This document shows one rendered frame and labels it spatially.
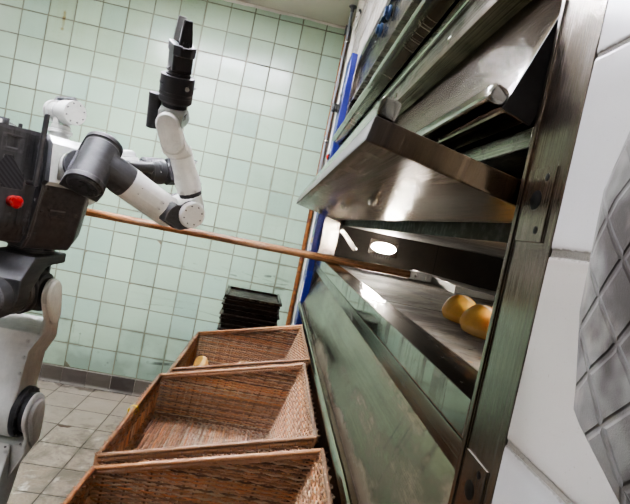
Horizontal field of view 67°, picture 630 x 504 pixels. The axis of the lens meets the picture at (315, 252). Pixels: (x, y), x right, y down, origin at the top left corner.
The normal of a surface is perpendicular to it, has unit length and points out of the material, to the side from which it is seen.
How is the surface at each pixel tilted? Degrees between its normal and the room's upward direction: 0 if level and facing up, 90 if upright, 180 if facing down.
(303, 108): 90
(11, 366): 80
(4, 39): 90
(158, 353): 90
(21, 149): 90
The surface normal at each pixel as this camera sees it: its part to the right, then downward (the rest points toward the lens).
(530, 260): -0.98, -0.20
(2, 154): 0.84, 0.20
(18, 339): 0.10, -0.11
